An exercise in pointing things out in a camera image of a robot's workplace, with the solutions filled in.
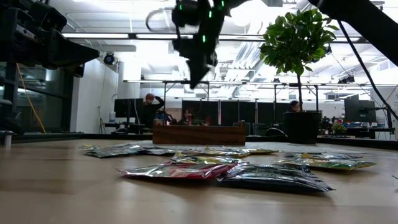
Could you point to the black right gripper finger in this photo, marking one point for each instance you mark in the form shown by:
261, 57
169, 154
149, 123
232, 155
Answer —
192, 67
200, 70

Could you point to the silver packet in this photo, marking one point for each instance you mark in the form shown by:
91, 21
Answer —
115, 152

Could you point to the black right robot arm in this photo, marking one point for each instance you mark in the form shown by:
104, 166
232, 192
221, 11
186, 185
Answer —
357, 18

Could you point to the long ceiling light strip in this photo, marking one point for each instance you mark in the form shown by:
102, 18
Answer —
155, 36
93, 35

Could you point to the person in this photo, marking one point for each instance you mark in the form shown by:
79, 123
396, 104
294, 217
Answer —
188, 116
293, 106
150, 112

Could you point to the white plastic bottle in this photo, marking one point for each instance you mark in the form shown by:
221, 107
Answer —
112, 117

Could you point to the black computer monitor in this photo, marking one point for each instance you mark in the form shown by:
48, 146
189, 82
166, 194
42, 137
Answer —
359, 111
128, 108

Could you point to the wooden three-compartment tray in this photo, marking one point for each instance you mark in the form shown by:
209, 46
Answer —
199, 135

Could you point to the black partition panels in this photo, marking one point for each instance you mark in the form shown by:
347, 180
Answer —
264, 112

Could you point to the grey office chair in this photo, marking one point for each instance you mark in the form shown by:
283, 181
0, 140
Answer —
259, 129

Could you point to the green potted plant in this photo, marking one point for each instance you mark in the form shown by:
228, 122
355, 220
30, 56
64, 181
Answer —
295, 37

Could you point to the black office chair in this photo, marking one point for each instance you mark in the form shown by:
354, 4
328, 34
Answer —
275, 132

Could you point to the grey woven placemat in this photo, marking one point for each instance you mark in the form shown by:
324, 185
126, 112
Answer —
280, 147

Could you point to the small potted plant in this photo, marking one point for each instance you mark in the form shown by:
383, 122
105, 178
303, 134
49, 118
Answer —
338, 128

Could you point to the round black ceiling camera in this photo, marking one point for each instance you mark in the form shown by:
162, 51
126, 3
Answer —
109, 58

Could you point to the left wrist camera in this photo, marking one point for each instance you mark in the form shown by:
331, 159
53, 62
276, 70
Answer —
51, 18

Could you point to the black metal table frame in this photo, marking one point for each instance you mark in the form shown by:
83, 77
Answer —
93, 136

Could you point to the small white cylinder post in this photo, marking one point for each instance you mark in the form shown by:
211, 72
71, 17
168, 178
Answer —
7, 138

